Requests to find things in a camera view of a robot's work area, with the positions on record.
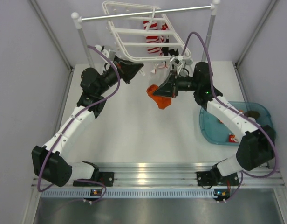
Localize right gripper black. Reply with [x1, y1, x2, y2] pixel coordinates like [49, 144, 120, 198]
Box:
[153, 70, 200, 99]

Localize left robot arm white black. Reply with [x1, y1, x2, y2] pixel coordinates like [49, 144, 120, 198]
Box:
[31, 56, 144, 187]

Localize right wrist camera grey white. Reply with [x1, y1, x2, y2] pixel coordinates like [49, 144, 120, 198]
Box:
[169, 55, 185, 74]

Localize silver metal clothes rack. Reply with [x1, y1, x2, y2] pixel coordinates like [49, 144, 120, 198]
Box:
[71, 0, 220, 68]

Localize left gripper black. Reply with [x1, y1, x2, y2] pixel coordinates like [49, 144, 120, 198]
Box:
[96, 56, 143, 95]

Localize grey sock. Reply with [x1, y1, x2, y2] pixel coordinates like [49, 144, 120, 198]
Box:
[185, 59, 194, 66]

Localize black sock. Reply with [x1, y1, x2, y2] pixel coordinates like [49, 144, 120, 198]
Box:
[169, 49, 179, 56]
[161, 47, 171, 56]

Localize blue plastic basin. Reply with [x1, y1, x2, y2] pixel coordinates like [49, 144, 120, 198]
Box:
[199, 101, 273, 146]

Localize red white striped sock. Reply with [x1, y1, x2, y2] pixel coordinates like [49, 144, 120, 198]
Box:
[158, 22, 171, 56]
[143, 21, 162, 56]

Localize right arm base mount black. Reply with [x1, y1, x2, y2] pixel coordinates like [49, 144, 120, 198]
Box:
[196, 171, 239, 188]

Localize orange sock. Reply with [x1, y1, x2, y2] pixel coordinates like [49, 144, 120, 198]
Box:
[228, 134, 238, 143]
[146, 84, 172, 110]

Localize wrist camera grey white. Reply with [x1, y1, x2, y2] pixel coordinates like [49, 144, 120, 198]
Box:
[95, 44, 116, 61]
[169, 55, 185, 74]

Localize slotted grey cable duct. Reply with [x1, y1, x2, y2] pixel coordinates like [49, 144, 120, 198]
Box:
[41, 188, 229, 199]

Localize brown sock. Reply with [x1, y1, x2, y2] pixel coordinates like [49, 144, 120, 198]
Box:
[244, 111, 260, 120]

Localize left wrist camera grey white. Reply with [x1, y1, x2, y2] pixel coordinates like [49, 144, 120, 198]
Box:
[95, 44, 116, 61]

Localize aluminium mounting rail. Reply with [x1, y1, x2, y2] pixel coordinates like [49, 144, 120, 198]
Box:
[31, 161, 286, 189]

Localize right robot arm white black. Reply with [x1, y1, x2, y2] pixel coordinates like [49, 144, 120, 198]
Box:
[151, 62, 276, 185]

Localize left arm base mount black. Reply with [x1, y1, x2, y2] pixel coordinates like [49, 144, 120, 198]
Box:
[97, 171, 115, 187]

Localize white sock red trim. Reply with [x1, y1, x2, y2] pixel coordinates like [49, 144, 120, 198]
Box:
[148, 62, 168, 86]

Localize white plastic sock hanger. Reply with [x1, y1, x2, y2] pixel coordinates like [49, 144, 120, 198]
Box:
[102, 0, 191, 65]

